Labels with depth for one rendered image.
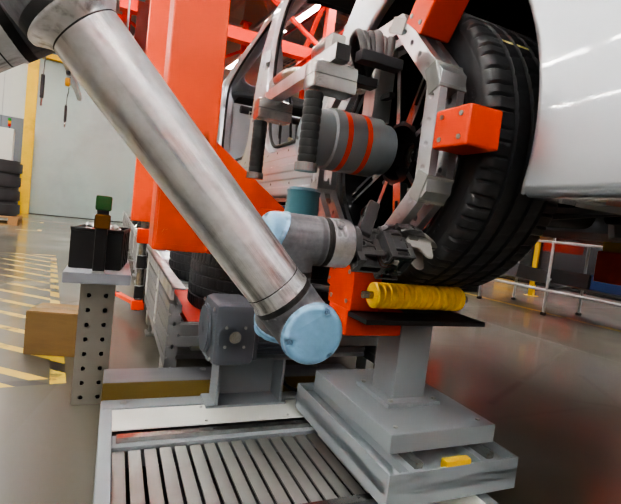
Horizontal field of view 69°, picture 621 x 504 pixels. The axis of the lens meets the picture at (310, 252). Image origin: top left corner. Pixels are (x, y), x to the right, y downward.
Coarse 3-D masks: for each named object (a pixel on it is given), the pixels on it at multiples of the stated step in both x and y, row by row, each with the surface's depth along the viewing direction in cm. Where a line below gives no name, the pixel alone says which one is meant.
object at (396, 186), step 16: (400, 80) 113; (416, 80) 122; (400, 96) 113; (416, 96) 106; (464, 96) 89; (400, 112) 112; (416, 112) 106; (400, 128) 113; (416, 128) 106; (400, 144) 118; (416, 144) 105; (400, 160) 117; (416, 160) 104; (352, 176) 133; (384, 176) 116; (400, 176) 117; (352, 192) 132; (368, 192) 125; (384, 192) 116; (400, 192) 109; (352, 208) 130; (384, 208) 118
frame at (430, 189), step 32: (384, 32) 102; (416, 32) 90; (352, 64) 116; (416, 64) 90; (448, 64) 85; (448, 96) 86; (448, 160) 85; (416, 192) 86; (448, 192) 86; (384, 224) 95; (416, 224) 92
